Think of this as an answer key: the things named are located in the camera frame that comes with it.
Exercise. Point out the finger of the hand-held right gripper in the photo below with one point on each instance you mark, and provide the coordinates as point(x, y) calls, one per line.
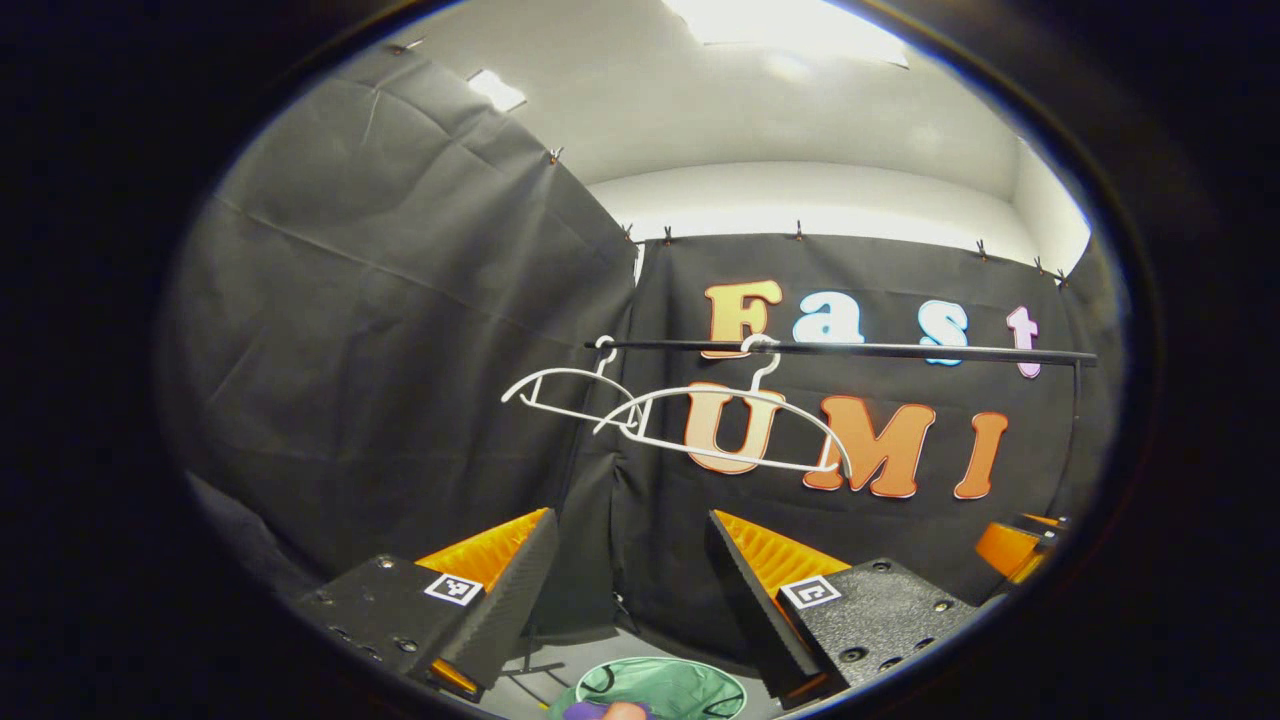
point(1045, 522)
point(1005, 550)

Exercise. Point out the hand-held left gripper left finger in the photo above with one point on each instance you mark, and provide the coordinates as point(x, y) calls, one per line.
point(505, 600)

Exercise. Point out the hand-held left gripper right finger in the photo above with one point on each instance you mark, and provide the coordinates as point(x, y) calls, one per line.
point(755, 610)

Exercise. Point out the green laundry hamper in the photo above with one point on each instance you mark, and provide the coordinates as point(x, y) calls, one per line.
point(670, 690)

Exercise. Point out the white plastic clothes hanger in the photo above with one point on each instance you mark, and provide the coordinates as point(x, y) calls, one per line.
point(720, 388)
point(560, 372)

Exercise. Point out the black backdrop cloth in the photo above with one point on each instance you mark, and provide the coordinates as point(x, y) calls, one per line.
point(680, 560)
point(400, 300)

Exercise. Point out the small ceiling light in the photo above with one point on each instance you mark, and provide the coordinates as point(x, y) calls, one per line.
point(497, 90)

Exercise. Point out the large ceiling light panel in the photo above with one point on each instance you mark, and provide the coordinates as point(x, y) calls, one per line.
point(790, 25)

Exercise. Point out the black clothes rail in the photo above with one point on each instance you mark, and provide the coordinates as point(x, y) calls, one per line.
point(900, 350)

